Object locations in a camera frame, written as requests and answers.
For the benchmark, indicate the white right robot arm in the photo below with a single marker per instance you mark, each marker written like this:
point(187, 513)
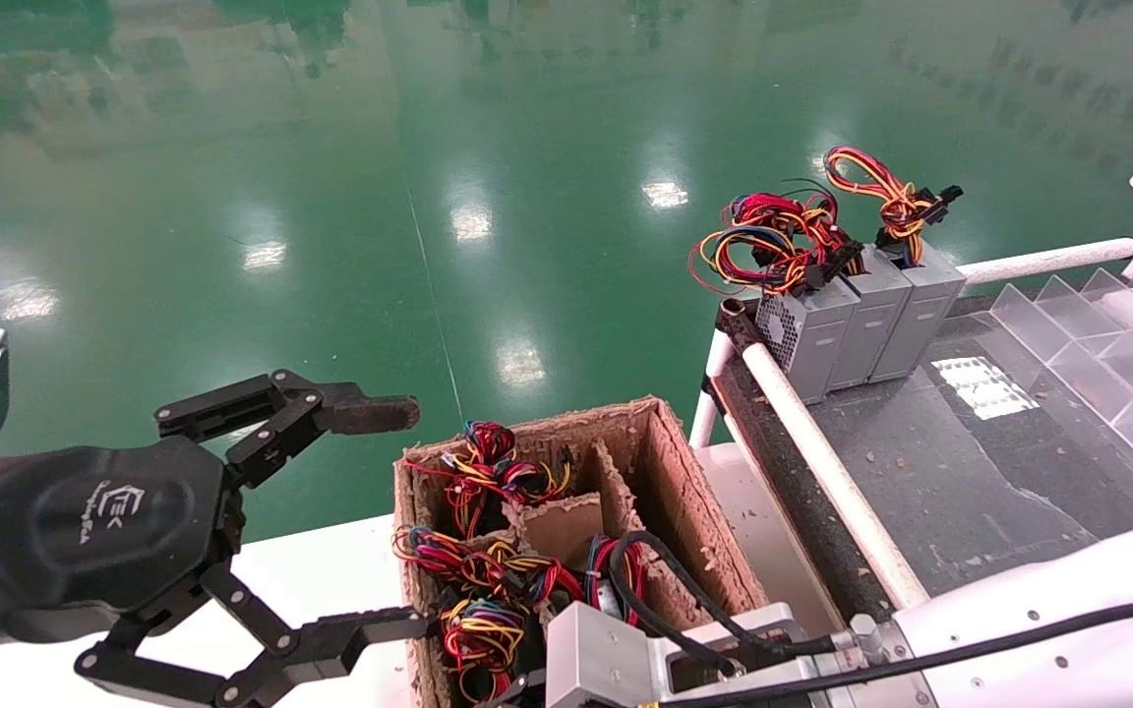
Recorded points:
point(1048, 580)

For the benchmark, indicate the silver wrist mount bracket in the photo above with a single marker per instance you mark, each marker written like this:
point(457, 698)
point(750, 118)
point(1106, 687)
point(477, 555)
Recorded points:
point(785, 619)

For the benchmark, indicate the grey power supply vented side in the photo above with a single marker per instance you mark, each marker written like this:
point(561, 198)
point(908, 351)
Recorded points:
point(812, 334)

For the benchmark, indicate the short white pipe leg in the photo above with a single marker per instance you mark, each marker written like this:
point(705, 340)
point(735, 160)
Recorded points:
point(709, 388)

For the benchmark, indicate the clear acrylic divider tray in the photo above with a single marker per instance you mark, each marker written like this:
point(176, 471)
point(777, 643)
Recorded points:
point(1098, 364)

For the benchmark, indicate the black pipe joint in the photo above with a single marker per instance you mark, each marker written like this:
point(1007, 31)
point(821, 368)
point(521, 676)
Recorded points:
point(739, 323)

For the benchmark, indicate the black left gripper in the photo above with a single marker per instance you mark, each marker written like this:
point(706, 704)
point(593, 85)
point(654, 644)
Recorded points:
point(99, 531)

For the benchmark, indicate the brown cardboard divider box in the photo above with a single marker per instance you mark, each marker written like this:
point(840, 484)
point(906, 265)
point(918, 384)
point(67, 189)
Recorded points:
point(685, 511)

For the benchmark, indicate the black conveyor belt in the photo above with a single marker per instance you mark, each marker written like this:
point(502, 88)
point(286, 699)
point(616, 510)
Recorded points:
point(970, 472)

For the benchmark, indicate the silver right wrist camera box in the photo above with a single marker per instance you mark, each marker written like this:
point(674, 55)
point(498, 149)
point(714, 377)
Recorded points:
point(596, 659)

